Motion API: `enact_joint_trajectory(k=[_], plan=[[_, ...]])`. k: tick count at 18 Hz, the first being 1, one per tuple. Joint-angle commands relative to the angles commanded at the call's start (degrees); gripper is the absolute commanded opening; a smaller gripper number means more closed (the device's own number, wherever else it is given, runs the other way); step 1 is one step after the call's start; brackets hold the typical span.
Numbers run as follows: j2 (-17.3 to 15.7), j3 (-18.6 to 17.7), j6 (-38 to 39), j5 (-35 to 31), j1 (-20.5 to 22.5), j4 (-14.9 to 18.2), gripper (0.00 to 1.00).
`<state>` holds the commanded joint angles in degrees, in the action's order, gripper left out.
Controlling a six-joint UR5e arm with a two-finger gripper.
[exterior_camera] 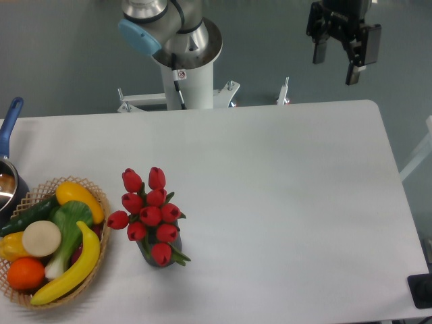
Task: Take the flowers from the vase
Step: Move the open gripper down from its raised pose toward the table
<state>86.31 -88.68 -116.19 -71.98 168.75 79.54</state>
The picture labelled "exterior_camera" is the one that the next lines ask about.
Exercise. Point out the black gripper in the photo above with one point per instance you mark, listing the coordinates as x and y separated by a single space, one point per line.
345 22

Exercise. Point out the red tulip bouquet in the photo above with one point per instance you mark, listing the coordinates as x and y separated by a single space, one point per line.
146 204

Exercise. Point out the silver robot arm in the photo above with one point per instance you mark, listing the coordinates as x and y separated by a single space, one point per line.
176 34

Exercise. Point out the dark grey ribbed vase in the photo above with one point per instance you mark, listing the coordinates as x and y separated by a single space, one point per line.
162 245

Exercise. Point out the black device at table edge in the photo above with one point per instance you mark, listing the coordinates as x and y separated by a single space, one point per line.
420 289

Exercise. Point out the green bok choy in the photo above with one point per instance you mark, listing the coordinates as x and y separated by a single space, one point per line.
65 218

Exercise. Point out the yellow banana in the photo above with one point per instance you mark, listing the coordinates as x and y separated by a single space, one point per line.
76 274

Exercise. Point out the dark green cucumber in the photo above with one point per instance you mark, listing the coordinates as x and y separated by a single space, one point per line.
37 212

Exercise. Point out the woven wicker basket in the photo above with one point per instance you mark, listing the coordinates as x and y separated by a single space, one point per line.
43 192

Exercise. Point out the beige round disc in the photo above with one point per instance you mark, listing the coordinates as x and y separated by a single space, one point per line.
41 238

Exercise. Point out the yellow bell pepper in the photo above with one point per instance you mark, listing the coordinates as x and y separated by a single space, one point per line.
12 248

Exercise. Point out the orange fruit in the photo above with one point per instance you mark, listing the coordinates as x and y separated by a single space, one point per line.
26 274

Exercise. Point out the white frame at right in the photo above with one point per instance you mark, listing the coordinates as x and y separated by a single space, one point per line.
421 151

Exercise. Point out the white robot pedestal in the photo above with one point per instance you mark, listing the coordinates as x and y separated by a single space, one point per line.
183 89

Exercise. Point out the blue handled saucepan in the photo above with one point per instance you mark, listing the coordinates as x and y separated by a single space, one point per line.
13 186

